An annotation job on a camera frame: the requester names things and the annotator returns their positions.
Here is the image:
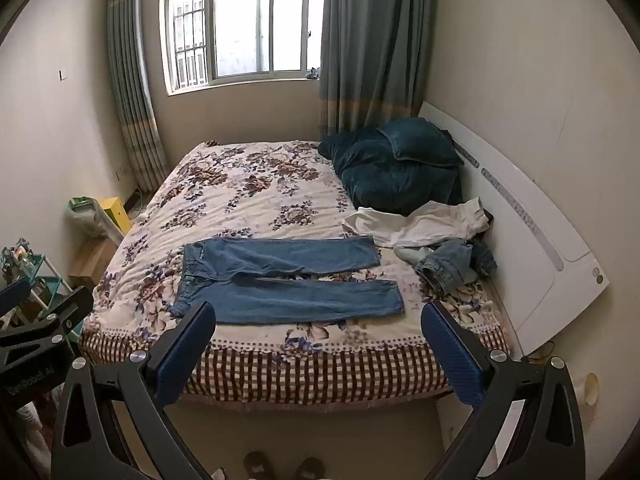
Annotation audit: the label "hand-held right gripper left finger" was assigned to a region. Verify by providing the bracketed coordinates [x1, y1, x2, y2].
[50, 301, 217, 480]

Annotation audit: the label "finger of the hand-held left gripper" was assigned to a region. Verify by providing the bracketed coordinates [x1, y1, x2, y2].
[30, 286, 95, 343]
[0, 279, 32, 317]

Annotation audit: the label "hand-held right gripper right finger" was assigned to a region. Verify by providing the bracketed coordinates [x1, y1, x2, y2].
[420, 301, 587, 480]

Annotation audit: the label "blue denim pants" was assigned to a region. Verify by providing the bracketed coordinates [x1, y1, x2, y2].
[170, 235, 405, 326]

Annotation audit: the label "teal shelf rack with items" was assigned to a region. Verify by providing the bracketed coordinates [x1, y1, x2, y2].
[0, 237, 77, 328]

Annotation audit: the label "wooden nightstand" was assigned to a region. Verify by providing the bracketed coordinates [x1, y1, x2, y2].
[67, 235, 120, 291]

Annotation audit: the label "clear plastic bag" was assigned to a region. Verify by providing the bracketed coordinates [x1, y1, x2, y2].
[67, 196, 123, 246]

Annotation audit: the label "crumpled light denim garment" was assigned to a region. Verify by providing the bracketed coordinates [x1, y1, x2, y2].
[395, 237, 499, 295]

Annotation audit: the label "yellow box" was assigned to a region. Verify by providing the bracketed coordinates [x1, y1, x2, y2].
[97, 196, 134, 236]

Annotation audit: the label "white garment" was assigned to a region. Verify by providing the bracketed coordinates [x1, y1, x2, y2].
[341, 197, 489, 251]

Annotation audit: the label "white headboard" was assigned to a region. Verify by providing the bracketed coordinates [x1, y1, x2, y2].
[417, 101, 611, 357]

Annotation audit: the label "cream round object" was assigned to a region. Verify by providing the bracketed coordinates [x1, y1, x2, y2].
[582, 372, 601, 407]

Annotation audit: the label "floral bed blanket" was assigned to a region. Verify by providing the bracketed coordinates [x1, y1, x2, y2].
[79, 140, 512, 407]

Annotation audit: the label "dark teal blanket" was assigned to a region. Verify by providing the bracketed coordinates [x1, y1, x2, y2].
[317, 127, 466, 211]

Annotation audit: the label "dark teal pillow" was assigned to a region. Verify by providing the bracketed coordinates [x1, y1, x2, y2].
[376, 117, 465, 167]

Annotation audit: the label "grey-blue striped curtain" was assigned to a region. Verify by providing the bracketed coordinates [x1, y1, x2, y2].
[106, 0, 169, 194]
[318, 0, 434, 142]

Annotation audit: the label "window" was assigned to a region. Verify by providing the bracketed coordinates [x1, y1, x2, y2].
[160, 0, 328, 96]

